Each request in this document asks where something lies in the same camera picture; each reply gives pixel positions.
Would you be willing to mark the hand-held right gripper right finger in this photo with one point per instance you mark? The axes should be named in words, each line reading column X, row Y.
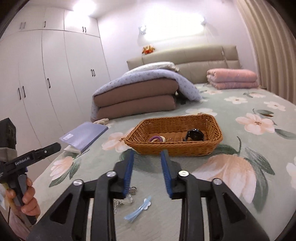
column 165, row 171

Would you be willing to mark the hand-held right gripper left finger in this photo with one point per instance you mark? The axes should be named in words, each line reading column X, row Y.
column 129, row 171

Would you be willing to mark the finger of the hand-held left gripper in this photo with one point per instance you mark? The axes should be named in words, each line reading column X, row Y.
column 49, row 149

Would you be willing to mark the silver earring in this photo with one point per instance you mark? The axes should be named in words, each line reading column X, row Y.
column 132, row 191

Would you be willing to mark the brown wicker basket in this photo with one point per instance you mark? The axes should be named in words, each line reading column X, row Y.
column 175, row 147

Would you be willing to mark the light blue hair clip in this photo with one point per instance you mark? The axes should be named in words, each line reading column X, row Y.
column 138, row 209

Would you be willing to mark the person's left hand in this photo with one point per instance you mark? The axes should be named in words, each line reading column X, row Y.
column 30, row 204

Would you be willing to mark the lavender plastic folder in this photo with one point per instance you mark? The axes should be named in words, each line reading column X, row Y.
column 85, row 134

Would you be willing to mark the black wristwatch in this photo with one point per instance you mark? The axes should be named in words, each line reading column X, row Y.
column 195, row 135

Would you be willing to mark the white wardrobe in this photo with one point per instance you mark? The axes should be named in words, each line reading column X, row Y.
column 57, row 81

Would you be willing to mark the brown folded quilt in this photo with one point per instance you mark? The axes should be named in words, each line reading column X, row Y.
column 138, row 97

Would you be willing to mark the lavender patterned blanket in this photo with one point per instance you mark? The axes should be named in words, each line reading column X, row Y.
column 148, row 75

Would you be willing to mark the white pillow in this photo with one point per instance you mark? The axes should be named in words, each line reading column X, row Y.
column 159, row 66

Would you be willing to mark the pink folded quilt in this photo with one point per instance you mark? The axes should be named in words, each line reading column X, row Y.
column 231, row 78

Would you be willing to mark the beige padded headboard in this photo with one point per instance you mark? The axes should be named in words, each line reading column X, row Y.
column 196, row 60

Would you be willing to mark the orange plush toy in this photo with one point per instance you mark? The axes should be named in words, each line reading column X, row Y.
column 148, row 49

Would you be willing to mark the beige curtain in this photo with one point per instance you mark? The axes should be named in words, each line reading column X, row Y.
column 270, row 46

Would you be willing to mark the wall lamp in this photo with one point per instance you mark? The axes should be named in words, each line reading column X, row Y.
column 142, row 29
column 202, row 20

